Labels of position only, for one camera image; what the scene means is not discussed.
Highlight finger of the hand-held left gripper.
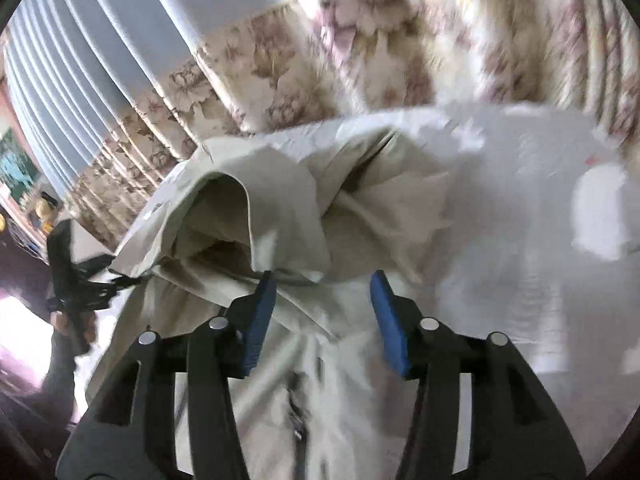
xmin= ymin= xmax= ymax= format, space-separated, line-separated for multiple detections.
xmin=75 ymin=275 xmax=148 ymax=312
xmin=74 ymin=253 xmax=120 ymax=275

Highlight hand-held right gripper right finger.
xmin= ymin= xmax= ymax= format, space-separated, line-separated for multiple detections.
xmin=369 ymin=269 xmax=588 ymax=480

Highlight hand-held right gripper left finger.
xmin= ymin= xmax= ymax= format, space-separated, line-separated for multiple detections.
xmin=56 ymin=270 xmax=278 ymax=480

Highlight beige jacket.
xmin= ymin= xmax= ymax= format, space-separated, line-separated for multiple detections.
xmin=85 ymin=127 xmax=453 ymax=480

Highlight person's left forearm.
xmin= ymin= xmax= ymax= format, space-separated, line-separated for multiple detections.
xmin=40 ymin=332 xmax=91 ymax=428

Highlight person's left hand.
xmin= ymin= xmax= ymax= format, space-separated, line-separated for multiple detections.
xmin=52 ymin=309 xmax=98 ymax=353

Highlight yellow round object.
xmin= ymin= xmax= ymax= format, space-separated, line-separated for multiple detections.
xmin=29 ymin=196 xmax=61 ymax=228

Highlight teal picture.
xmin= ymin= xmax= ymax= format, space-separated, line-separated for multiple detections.
xmin=0 ymin=129 xmax=43 ymax=203

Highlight grey printed bed sheet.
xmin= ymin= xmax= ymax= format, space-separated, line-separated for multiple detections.
xmin=75 ymin=105 xmax=640 ymax=463

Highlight floral curtain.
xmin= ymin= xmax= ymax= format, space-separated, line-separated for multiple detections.
xmin=0 ymin=0 xmax=640 ymax=256

